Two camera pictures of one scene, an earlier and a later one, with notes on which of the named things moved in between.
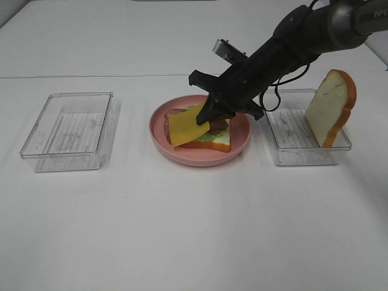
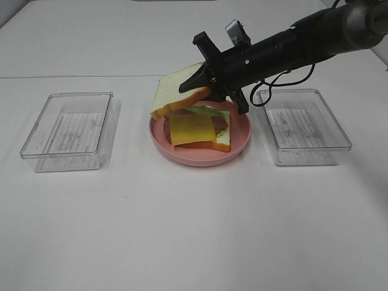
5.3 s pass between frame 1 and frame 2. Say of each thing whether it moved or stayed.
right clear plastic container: stayed
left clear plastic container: stayed
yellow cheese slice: stayed
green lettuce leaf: moved
